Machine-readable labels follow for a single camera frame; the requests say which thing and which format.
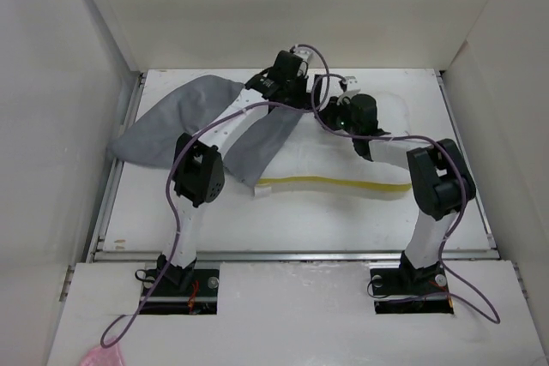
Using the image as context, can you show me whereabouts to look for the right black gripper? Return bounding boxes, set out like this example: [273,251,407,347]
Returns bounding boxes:
[313,94,359,136]

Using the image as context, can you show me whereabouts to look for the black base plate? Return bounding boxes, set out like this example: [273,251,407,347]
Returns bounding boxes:
[367,267,454,315]
[139,267,220,315]

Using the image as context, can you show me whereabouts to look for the right aluminium rail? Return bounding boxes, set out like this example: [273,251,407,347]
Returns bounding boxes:
[434,70,500,260]

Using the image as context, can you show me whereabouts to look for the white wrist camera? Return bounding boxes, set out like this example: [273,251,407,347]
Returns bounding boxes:
[338,76,361,103]
[290,45,314,63]

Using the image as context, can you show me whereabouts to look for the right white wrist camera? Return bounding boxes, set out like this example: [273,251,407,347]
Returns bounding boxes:
[338,76,361,103]

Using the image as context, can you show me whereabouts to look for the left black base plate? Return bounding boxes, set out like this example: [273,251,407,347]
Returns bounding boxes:
[139,267,220,315]

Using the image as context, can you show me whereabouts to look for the left aluminium rail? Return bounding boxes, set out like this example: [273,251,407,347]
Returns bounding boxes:
[78,72,147,263]

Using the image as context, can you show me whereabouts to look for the pink plastic bag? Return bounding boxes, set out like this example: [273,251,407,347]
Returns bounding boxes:
[79,344,125,366]

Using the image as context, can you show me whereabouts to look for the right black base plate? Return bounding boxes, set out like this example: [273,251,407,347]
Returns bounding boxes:
[367,267,454,315]

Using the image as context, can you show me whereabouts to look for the front aluminium rail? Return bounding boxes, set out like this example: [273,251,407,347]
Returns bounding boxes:
[89,249,500,262]

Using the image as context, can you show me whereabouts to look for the grey pillowcase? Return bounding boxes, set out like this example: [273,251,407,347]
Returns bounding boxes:
[108,75,303,187]

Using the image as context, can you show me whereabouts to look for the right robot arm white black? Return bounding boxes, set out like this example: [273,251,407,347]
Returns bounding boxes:
[318,93,476,297]

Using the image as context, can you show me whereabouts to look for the white pillow yellow edge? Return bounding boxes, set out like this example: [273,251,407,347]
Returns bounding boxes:
[254,114,412,199]

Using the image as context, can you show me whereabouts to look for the aluminium rail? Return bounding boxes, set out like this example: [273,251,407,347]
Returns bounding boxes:
[89,249,500,262]
[434,70,500,260]
[78,72,147,263]

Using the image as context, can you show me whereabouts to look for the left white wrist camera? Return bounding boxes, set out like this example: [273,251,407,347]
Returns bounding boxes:
[290,45,314,63]

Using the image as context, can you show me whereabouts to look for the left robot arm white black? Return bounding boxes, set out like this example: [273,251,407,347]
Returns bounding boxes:
[157,48,311,295]

